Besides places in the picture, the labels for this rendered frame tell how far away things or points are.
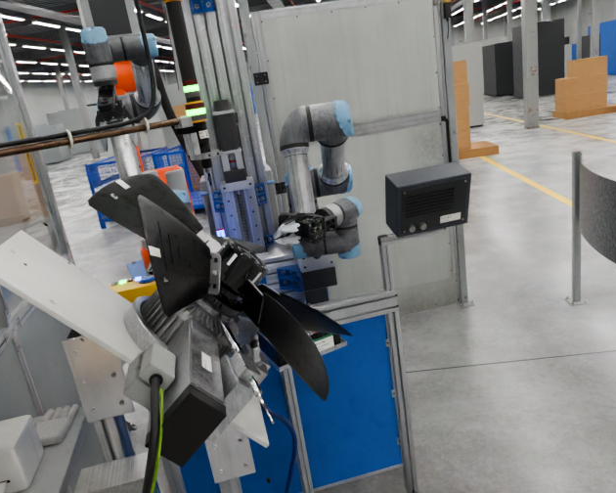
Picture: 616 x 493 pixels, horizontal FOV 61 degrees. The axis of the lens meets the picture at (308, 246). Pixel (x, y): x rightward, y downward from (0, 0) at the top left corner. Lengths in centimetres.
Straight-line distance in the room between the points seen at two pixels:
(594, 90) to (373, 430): 1209
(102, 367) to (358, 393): 104
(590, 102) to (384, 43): 1061
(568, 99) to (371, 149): 1043
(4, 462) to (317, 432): 109
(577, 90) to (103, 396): 1283
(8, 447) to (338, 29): 261
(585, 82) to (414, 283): 1043
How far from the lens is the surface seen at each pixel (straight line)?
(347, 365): 191
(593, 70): 1358
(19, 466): 131
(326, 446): 207
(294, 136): 168
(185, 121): 122
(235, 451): 133
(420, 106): 334
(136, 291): 167
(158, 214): 99
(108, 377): 123
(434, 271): 357
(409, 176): 176
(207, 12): 221
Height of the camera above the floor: 157
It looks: 17 degrees down
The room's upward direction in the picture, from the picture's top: 9 degrees counter-clockwise
